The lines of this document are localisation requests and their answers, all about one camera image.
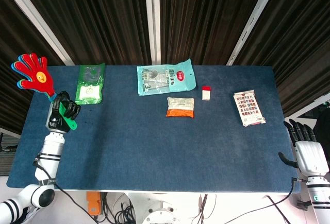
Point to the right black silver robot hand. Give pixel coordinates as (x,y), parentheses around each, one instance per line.
(310,159)

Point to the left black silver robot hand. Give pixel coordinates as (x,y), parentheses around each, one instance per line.
(55,121)

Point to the blue red hand clapper toy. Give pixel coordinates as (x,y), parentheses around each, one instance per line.
(36,76)

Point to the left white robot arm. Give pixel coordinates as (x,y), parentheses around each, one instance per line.
(50,152)

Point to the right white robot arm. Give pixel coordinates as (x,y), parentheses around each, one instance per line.
(319,198)

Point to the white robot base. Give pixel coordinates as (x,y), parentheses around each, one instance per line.
(159,208)

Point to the orange plastic handheld controller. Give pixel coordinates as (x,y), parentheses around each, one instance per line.
(93,204)

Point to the green plastic package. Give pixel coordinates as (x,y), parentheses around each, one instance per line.
(89,92)

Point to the white printed card packet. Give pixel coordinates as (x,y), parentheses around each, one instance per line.
(248,108)

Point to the black pleated curtain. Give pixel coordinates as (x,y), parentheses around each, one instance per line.
(108,20)

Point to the teal cleaning cloth package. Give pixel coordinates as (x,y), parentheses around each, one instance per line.
(165,78)

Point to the small white box red cap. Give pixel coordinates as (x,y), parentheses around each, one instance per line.
(206,94)

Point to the orange white granule packet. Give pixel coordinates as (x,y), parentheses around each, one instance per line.
(180,108)

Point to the blue denim table cover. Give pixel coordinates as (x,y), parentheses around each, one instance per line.
(180,157)

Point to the white horizontal frame beam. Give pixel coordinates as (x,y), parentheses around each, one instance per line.
(309,108)

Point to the white aluminium frame post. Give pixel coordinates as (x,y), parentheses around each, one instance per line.
(254,20)
(38,20)
(152,20)

